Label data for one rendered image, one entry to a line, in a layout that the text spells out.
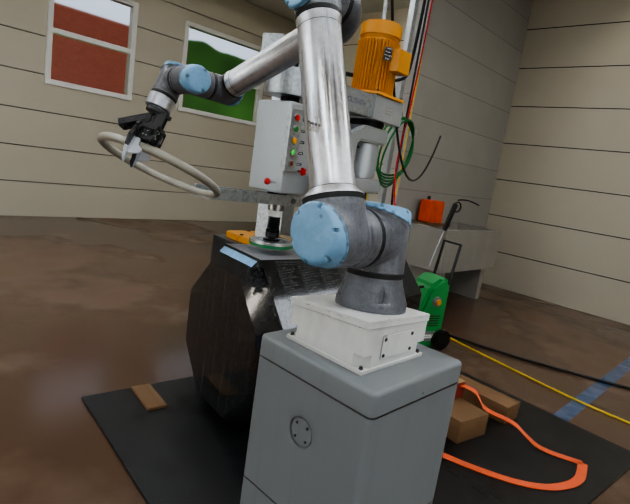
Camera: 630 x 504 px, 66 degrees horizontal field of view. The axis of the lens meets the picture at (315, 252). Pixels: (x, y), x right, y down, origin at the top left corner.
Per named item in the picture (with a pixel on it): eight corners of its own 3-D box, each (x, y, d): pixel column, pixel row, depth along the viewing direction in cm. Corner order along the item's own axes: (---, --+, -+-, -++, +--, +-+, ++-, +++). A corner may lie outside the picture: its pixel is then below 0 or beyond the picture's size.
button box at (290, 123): (291, 172, 229) (299, 110, 224) (295, 172, 227) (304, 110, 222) (279, 170, 223) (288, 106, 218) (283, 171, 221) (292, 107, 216)
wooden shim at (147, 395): (130, 389, 258) (131, 386, 258) (149, 385, 264) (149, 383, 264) (147, 411, 239) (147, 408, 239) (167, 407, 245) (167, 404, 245)
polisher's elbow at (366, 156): (335, 173, 286) (340, 139, 283) (355, 176, 301) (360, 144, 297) (361, 177, 274) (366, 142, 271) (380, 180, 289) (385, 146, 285)
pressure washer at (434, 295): (422, 334, 427) (441, 237, 412) (448, 350, 396) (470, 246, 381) (389, 335, 412) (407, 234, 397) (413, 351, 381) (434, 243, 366)
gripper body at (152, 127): (150, 141, 160) (165, 109, 162) (127, 133, 161) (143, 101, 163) (159, 150, 168) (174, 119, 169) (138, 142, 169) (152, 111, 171)
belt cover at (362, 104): (364, 130, 303) (369, 103, 301) (399, 133, 288) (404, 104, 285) (251, 100, 230) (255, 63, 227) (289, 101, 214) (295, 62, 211)
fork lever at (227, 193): (293, 203, 264) (295, 194, 263) (320, 209, 252) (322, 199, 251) (187, 193, 211) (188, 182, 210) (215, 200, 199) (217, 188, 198)
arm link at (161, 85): (175, 57, 162) (160, 59, 168) (159, 89, 160) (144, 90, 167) (196, 74, 168) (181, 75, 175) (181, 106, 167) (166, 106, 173)
